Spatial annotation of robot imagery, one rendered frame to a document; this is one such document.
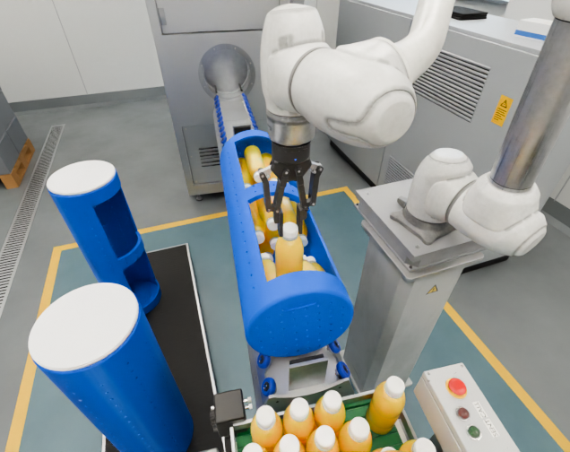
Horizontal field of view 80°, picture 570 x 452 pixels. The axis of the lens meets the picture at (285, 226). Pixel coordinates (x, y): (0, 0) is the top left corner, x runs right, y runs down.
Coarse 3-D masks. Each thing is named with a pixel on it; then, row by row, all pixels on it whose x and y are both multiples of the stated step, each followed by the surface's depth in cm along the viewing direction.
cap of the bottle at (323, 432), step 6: (324, 426) 68; (318, 432) 67; (324, 432) 67; (330, 432) 67; (318, 438) 66; (324, 438) 66; (330, 438) 66; (318, 444) 66; (324, 444) 65; (330, 444) 65
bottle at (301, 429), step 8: (288, 408) 74; (288, 416) 72; (312, 416) 73; (288, 424) 72; (296, 424) 71; (304, 424) 71; (312, 424) 73; (288, 432) 73; (296, 432) 72; (304, 432) 72; (304, 440) 74
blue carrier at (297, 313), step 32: (224, 160) 136; (224, 192) 129; (256, 192) 108; (288, 192) 109; (256, 256) 89; (320, 256) 109; (256, 288) 83; (288, 288) 78; (320, 288) 79; (256, 320) 80; (288, 320) 83; (320, 320) 86; (288, 352) 93
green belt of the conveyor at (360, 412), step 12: (348, 408) 90; (360, 408) 90; (348, 420) 87; (240, 432) 85; (372, 432) 85; (396, 432) 85; (240, 444) 83; (372, 444) 83; (384, 444) 83; (396, 444) 83
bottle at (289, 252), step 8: (280, 240) 80; (288, 240) 79; (296, 240) 80; (280, 248) 80; (288, 248) 79; (296, 248) 80; (280, 256) 81; (288, 256) 80; (296, 256) 81; (280, 264) 83; (288, 264) 82; (296, 264) 82; (280, 272) 85; (288, 272) 84
